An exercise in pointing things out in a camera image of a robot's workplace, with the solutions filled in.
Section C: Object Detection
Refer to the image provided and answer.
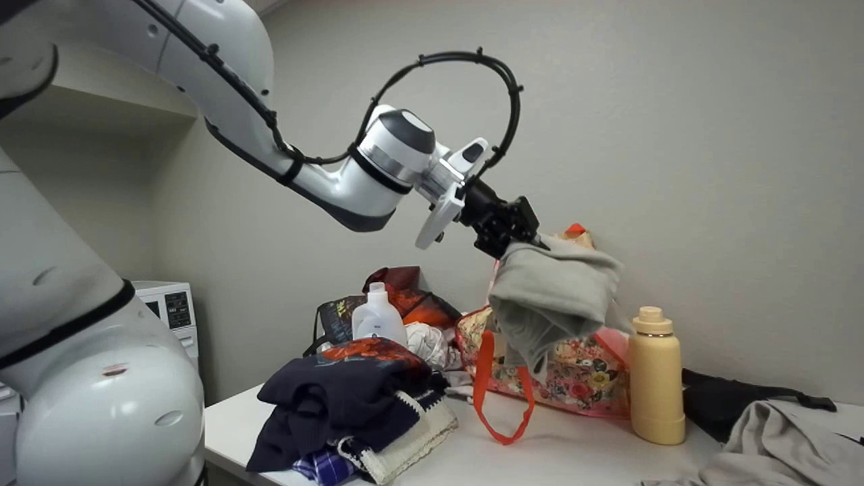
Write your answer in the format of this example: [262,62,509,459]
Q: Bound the navy knit sweater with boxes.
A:
[242,336,450,475]

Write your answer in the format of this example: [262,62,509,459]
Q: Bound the black tote bag colorful text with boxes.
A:
[308,293,370,358]

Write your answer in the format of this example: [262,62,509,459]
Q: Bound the yellow plastic bottle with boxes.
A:
[627,306,689,449]

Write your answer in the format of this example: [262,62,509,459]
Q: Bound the gray pants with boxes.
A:
[486,232,627,374]

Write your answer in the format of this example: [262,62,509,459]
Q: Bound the white detergent jug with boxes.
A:
[348,281,411,352]

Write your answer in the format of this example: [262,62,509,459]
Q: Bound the blue patterned cloth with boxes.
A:
[289,447,363,486]

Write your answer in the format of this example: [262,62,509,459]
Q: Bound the gray crumpled garment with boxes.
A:
[640,397,864,486]

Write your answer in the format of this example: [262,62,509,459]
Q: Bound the floral bag with orange handles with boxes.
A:
[456,221,635,449]

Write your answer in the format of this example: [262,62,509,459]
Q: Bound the white and navy crocheted blanket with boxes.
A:
[357,391,462,486]

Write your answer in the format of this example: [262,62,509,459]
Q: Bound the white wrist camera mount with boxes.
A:
[413,136,494,254]

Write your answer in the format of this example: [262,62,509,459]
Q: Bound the white crumpled cloth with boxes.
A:
[401,320,465,374]

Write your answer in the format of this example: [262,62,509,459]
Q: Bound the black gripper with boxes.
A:
[459,175,546,263]

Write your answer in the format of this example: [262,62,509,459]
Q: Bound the dark red bag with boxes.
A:
[362,266,465,333]

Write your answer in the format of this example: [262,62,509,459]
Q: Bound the black cloth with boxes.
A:
[681,368,838,447]

